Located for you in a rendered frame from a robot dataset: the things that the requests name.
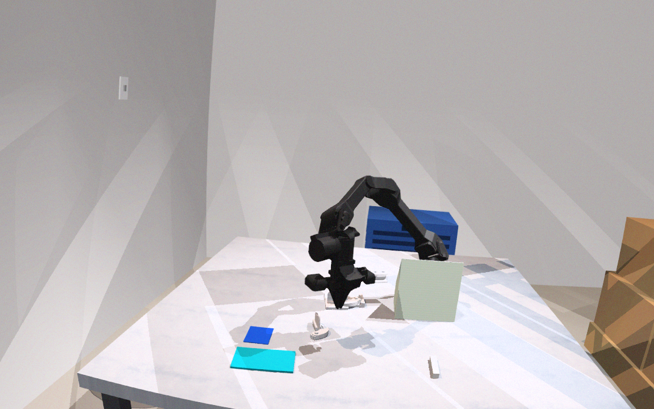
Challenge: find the white flat bar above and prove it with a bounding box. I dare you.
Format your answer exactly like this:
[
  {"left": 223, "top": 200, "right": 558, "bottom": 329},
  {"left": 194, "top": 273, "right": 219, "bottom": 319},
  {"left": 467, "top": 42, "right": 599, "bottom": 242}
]
[{"left": 429, "top": 355, "right": 439, "bottom": 378}]

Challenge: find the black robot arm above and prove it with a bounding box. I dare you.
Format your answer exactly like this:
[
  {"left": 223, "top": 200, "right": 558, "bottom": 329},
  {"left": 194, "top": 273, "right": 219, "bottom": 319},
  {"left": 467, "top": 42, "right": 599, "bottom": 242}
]
[{"left": 308, "top": 176, "right": 449, "bottom": 290}]

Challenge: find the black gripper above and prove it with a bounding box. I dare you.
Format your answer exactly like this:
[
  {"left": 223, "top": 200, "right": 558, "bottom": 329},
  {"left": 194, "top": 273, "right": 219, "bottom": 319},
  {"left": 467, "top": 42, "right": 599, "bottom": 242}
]
[{"left": 304, "top": 255, "right": 376, "bottom": 309}]

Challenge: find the teal rectangular plate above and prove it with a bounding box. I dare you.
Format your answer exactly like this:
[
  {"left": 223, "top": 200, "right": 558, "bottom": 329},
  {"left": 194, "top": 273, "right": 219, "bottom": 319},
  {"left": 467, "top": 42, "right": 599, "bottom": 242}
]
[{"left": 230, "top": 347, "right": 296, "bottom": 373}]

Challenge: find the blue rectangular plate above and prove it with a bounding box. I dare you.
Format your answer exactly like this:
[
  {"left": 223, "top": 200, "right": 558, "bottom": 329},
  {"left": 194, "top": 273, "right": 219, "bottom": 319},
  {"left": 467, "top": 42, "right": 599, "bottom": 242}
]
[{"left": 243, "top": 326, "right": 273, "bottom": 345}]

